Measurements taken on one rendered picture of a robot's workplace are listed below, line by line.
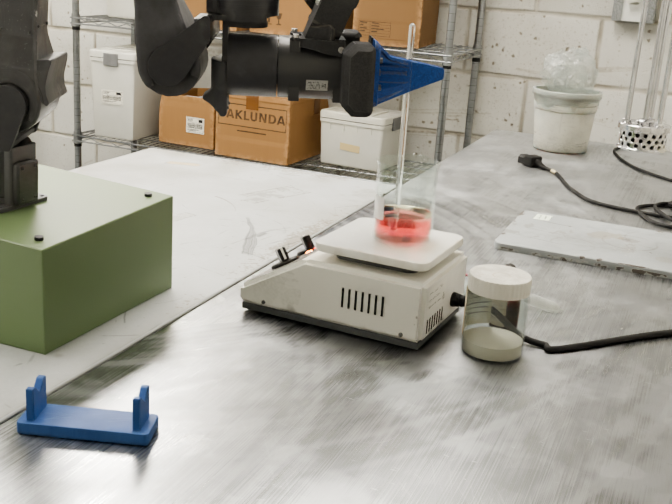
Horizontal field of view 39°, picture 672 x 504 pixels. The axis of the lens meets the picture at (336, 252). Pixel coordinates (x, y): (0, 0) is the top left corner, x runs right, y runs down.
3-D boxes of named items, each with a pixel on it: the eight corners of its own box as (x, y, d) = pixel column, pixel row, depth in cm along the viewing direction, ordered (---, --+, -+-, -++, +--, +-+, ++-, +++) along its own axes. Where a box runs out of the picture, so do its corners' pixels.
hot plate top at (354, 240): (310, 250, 92) (311, 241, 91) (360, 223, 102) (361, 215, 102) (425, 274, 87) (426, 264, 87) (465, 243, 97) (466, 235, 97)
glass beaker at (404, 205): (423, 256, 90) (431, 170, 88) (360, 246, 92) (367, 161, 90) (441, 239, 97) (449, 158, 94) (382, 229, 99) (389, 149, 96)
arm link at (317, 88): (276, 115, 80) (278, 40, 78) (277, 86, 97) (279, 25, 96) (372, 118, 80) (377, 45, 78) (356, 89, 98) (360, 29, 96)
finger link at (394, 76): (371, 108, 86) (375, 40, 84) (368, 102, 89) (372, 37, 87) (447, 111, 86) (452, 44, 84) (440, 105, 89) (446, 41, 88)
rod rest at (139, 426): (15, 434, 70) (13, 390, 69) (32, 413, 73) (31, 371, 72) (147, 447, 69) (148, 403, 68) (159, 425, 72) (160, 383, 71)
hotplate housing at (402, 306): (237, 310, 97) (239, 236, 94) (296, 277, 108) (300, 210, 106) (440, 360, 88) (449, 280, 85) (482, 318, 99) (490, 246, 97)
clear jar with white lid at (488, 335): (534, 353, 91) (545, 275, 88) (500, 370, 87) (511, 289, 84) (482, 335, 95) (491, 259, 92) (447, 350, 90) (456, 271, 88)
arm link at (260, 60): (200, 118, 86) (200, 15, 83) (205, 106, 91) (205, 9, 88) (276, 121, 87) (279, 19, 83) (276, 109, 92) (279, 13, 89)
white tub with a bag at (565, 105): (582, 159, 189) (597, 51, 183) (515, 148, 196) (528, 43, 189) (602, 149, 201) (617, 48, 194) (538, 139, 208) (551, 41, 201)
